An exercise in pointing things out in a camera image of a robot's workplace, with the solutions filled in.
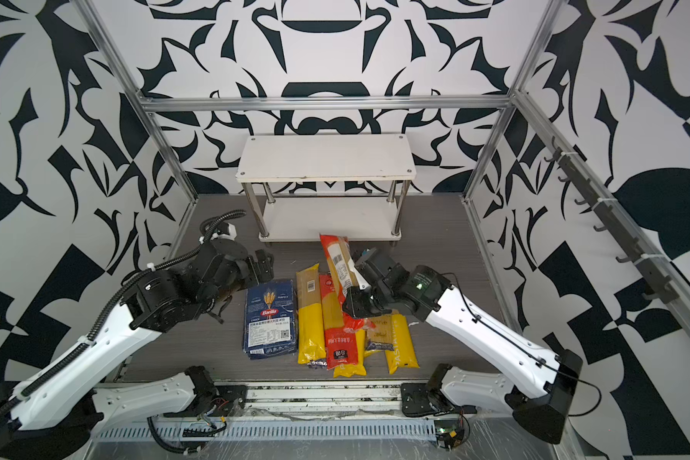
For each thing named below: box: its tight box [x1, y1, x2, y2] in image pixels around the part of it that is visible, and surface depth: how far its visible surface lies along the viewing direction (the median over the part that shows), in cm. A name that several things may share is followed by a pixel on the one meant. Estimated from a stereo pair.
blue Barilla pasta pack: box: [243, 279, 298, 361], surface depth 82 cm
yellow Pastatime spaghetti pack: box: [385, 313, 420, 375], surface depth 82 cm
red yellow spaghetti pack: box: [319, 274, 359, 370], surface depth 81 cm
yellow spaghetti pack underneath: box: [333, 328, 368, 379], surface depth 80 cm
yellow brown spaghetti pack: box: [296, 262, 327, 365], surface depth 85 cm
